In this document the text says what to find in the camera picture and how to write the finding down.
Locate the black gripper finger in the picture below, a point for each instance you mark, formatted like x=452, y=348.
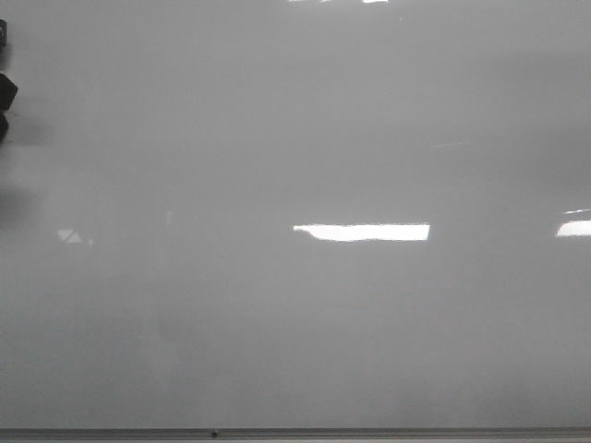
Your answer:
x=8, y=92
x=4, y=126

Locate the black magnet on whiteboard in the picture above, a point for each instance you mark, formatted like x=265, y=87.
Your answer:
x=3, y=33

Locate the white whiteboard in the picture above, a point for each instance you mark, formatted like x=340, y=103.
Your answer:
x=296, y=216

